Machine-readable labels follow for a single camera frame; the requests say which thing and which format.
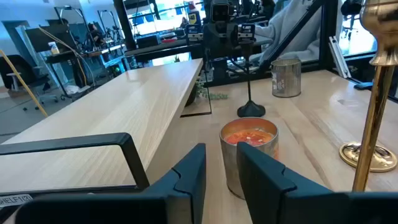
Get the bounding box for wooden shelf black metal frame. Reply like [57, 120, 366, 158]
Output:
[0, 58, 213, 203]

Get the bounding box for person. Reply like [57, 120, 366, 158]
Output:
[254, 0, 323, 63]

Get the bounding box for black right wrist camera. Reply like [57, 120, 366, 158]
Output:
[210, 0, 231, 23]

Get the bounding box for yellow pole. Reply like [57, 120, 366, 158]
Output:
[0, 49, 49, 118]

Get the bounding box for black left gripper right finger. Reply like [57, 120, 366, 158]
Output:
[236, 141, 398, 224]

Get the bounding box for black office chair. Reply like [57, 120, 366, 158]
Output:
[0, 54, 60, 112]

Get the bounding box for tall gold candlestick holder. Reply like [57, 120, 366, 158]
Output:
[338, 0, 398, 192]

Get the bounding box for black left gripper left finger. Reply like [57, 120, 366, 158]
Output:
[15, 142, 207, 224]

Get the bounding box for silver aluminium extrusion bar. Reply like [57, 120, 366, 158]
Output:
[328, 35, 352, 79]

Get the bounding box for silver glass candle jar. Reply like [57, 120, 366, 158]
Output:
[220, 117, 279, 200]
[271, 58, 302, 98]

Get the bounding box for black display board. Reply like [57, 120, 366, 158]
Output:
[24, 24, 72, 54]

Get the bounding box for white shelf label sticker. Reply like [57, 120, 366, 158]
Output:
[0, 194, 34, 208]

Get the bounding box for dark blue flat object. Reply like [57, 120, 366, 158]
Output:
[353, 81, 374, 91]

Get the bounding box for black candlestick holder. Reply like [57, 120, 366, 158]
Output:
[237, 40, 266, 118]

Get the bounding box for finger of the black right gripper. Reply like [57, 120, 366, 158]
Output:
[185, 24, 203, 45]
[238, 23, 256, 44]

